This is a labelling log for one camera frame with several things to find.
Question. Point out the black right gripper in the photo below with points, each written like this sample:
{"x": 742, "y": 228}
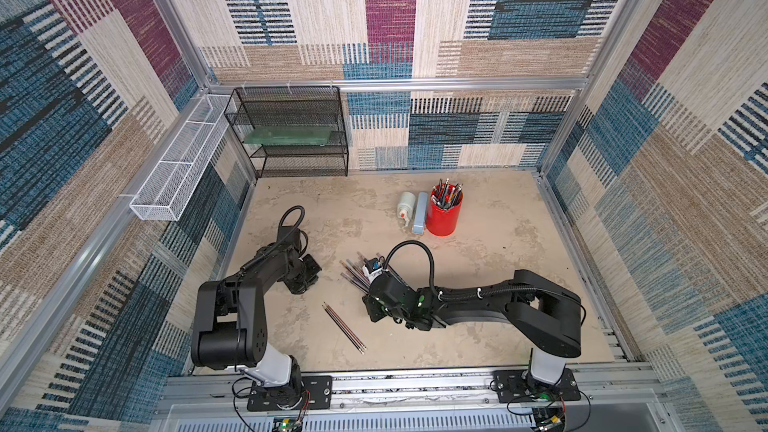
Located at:
{"x": 381, "y": 291}

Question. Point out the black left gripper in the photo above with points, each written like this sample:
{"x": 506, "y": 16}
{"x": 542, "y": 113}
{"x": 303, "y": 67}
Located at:
{"x": 314, "y": 270}

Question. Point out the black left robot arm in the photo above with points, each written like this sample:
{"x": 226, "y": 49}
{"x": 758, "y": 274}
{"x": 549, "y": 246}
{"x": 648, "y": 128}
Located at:
{"x": 230, "y": 324}

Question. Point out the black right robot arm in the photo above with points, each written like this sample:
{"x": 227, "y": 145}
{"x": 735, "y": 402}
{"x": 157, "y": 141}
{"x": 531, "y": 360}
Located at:
{"x": 548, "y": 315}

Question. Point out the bundle of capped pencils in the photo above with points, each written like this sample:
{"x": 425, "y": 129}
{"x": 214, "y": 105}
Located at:
{"x": 360, "y": 273}

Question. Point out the pencils in red cup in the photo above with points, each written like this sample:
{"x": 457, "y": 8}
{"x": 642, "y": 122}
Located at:
{"x": 446, "y": 195}

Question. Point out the light blue eraser box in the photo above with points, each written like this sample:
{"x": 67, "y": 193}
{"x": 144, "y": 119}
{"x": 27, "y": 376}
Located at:
{"x": 420, "y": 213}

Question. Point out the red pencil cup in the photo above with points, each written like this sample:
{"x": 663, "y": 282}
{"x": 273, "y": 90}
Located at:
{"x": 442, "y": 221}

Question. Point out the green board on shelf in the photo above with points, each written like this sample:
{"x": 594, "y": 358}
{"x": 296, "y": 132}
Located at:
{"x": 289, "y": 136}

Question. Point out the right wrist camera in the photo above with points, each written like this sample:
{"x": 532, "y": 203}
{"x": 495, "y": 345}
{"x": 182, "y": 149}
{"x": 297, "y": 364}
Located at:
{"x": 372, "y": 268}

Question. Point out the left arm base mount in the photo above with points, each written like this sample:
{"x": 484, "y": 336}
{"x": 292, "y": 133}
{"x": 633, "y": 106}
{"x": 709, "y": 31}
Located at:
{"x": 315, "y": 391}

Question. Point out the black wire mesh shelf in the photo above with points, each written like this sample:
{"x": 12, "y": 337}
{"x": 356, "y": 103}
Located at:
{"x": 251, "y": 107}

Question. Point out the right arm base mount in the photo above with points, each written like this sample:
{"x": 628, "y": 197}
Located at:
{"x": 516, "y": 385}

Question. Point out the white wire mesh basket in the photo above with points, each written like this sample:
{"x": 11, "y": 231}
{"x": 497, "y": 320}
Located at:
{"x": 166, "y": 192}

